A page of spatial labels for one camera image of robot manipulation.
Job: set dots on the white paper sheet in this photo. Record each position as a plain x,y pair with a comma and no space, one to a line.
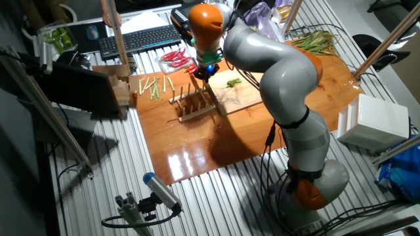
144,23

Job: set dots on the aluminium profile stand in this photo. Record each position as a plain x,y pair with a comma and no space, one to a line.
131,216

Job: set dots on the orange red chili pepper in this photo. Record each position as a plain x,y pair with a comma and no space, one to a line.
188,69

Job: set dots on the large glossy wooden board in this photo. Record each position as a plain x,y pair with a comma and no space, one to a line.
183,147

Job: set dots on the orange and black teach pendant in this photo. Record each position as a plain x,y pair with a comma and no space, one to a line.
178,19

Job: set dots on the black chair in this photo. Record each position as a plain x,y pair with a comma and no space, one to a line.
387,6
367,44

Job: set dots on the bystander forearm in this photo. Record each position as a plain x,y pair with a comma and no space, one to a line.
104,6

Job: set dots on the aluminium frame bar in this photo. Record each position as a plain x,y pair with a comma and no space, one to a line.
397,149
42,108
387,41

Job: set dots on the blue plastic bag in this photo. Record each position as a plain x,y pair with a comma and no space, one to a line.
403,177

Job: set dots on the green chili pepper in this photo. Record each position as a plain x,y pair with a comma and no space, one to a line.
233,83

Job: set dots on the white box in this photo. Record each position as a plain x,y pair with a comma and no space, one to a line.
377,124

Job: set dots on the bystander hand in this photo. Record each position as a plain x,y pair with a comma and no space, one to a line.
106,19

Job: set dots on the bundle of green stalks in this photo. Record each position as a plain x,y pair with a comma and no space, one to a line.
315,42

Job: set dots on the large green pepper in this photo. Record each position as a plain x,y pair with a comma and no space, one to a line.
56,41
65,38

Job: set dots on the grey computer mouse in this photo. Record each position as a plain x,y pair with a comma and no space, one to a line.
92,32

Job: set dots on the clear plastic container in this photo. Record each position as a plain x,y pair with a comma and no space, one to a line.
57,39

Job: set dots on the dark red chili pepper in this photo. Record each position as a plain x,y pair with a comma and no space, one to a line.
193,66

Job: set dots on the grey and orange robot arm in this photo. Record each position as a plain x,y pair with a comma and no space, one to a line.
288,82

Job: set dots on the silver depth camera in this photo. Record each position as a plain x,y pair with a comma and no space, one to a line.
46,59

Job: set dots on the light wooden cutting board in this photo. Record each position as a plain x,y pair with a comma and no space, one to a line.
236,98

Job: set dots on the translucent plastic bag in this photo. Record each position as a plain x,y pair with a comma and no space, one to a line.
259,16

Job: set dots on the wooden peg dish rack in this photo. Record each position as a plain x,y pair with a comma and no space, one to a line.
193,114

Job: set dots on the grey camera with blue end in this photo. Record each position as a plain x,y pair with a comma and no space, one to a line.
160,190

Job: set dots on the yellow food package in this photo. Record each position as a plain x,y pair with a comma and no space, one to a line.
282,13

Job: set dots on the black keyboard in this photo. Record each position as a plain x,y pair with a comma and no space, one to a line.
141,41

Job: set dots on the plastic bag of red chilies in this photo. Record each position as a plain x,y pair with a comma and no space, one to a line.
174,59

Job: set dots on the black rounded object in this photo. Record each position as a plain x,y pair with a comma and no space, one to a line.
70,59

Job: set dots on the black mouse pad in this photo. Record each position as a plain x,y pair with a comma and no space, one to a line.
78,41

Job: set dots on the chopped green vegetables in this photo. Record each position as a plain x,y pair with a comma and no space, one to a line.
254,29

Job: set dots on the black camera bracket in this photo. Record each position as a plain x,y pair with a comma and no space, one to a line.
147,206

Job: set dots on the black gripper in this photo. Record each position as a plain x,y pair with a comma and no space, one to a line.
206,69

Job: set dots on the black monitor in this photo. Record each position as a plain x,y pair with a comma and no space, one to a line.
78,86

